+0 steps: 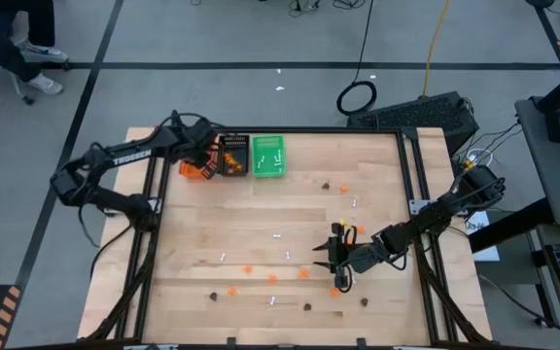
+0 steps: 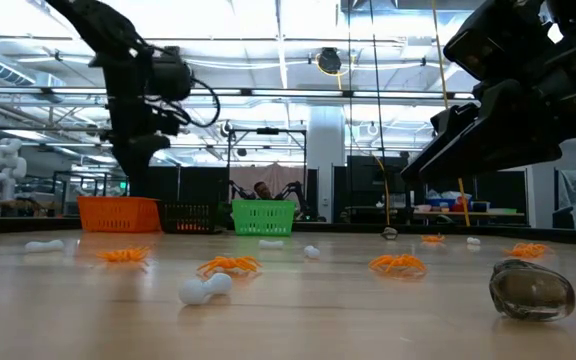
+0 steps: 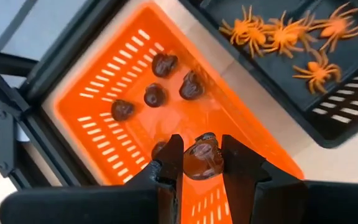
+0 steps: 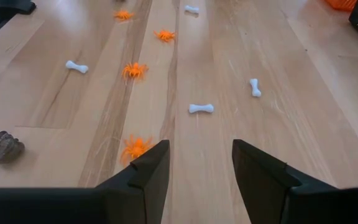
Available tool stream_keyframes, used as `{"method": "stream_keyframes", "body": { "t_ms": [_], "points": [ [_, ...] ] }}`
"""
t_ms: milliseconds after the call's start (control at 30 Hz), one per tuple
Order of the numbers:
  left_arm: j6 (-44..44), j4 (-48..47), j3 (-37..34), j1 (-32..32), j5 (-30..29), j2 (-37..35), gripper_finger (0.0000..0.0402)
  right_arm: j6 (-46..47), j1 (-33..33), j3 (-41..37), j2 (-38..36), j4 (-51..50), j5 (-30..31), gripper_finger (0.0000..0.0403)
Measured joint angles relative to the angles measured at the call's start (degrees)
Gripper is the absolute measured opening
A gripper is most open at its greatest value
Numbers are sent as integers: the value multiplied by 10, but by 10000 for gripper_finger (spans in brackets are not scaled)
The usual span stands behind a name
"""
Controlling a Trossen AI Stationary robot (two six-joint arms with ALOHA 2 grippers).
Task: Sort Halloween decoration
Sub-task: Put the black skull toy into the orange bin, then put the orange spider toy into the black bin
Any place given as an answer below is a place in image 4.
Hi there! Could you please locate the black table edge bracket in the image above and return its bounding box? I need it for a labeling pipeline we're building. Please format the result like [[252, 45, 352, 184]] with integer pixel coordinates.
[[0, 0, 37, 16]]

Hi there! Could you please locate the white plastic bone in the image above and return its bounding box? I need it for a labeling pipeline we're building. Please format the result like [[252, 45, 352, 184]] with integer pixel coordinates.
[[188, 103, 214, 114], [65, 60, 90, 75], [184, 4, 200, 15], [249, 78, 262, 98]]

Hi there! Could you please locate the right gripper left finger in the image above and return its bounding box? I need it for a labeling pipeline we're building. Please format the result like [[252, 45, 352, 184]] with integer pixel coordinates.
[[0, 139, 170, 224]]

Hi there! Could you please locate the orange plastic spider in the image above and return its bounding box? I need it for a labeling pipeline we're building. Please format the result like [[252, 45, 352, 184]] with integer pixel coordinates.
[[119, 134, 155, 166], [154, 29, 177, 44], [113, 9, 135, 22], [122, 62, 149, 82]]

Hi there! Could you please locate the orange plastic basket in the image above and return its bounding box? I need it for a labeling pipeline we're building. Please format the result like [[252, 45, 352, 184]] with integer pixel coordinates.
[[324, 0, 358, 12]]

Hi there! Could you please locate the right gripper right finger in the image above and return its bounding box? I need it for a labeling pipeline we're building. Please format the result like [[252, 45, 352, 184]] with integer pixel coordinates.
[[232, 139, 358, 224]]

